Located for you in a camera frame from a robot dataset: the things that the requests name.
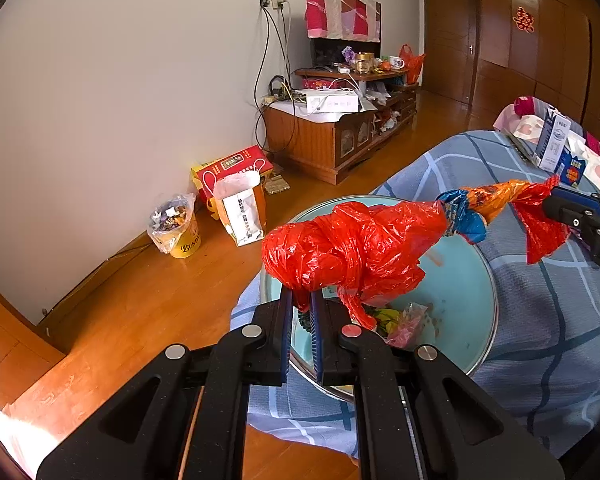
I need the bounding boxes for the red plastic bag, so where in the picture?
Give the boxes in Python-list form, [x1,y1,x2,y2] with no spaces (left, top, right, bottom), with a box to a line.
[261,176,571,331]

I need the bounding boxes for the black television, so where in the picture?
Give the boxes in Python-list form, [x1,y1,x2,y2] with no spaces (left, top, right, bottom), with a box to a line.
[310,37,381,68]

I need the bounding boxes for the pink floral bedding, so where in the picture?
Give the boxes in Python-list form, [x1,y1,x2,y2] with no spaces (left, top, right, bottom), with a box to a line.
[492,95,600,196]

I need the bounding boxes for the pink wrapper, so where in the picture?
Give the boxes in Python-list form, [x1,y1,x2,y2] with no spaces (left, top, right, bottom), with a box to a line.
[385,305,431,348]

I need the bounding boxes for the orange plastic bag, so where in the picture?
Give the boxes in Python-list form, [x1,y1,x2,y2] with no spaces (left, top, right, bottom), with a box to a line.
[399,44,426,85]

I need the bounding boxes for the white carton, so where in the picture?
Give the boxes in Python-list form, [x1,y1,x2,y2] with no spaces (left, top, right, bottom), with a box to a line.
[536,110,573,173]

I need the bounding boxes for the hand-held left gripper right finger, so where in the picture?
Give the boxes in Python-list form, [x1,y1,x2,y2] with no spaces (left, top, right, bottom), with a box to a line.
[309,291,566,480]

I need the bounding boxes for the wooden TV cabinet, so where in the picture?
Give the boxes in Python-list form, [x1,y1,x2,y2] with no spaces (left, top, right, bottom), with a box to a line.
[262,67,421,186]

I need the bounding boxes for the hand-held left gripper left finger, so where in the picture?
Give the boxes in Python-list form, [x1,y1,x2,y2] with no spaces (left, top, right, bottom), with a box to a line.
[36,287,295,480]

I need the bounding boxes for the white paper bag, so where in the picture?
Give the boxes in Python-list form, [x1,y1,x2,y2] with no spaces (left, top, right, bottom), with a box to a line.
[214,171,267,247]

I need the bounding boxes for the red gift box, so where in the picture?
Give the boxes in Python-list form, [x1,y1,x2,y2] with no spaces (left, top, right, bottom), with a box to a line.
[190,145,275,221]

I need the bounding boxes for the pink patchwork cloth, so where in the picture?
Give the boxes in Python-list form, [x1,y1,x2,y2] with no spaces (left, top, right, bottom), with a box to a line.
[304,0,382,43]

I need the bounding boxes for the wooden wardrobe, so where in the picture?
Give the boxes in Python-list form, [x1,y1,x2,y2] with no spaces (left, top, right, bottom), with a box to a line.
[475,0,600,161]

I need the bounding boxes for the white flat box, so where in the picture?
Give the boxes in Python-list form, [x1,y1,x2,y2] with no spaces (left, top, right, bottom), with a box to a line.
[292,89,361,116]

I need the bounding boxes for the yellow bucket with plastic liner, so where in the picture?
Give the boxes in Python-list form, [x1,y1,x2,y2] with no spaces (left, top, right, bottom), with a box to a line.
[147,194,202,260]

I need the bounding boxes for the light blue trash bin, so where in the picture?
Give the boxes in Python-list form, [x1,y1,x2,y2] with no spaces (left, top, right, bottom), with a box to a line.
[259,195,498,403]

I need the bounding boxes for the hanging cables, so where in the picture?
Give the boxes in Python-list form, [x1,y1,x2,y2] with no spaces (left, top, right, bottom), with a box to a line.
[254,7,293,153]

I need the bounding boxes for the blue yellow box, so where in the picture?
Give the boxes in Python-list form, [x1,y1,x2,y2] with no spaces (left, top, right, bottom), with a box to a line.
[555,152,588,191]

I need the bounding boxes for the red paper decoration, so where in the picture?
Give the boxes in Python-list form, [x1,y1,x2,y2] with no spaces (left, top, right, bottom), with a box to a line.
[512,6,537,35]

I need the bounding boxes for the yellow green wrapper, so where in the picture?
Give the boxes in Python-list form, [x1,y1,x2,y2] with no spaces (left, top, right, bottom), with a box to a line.
[367,307,401,336]

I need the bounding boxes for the wooden door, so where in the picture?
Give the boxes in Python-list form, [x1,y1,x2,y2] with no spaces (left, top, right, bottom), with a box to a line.
[422,0,481,106]

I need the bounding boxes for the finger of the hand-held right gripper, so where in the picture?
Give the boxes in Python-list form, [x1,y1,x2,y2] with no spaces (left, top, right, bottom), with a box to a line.
[542,186,600,231]

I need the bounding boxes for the blue plaid blanket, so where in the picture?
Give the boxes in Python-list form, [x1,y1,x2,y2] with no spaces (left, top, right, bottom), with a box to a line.
[230,130,600,461]

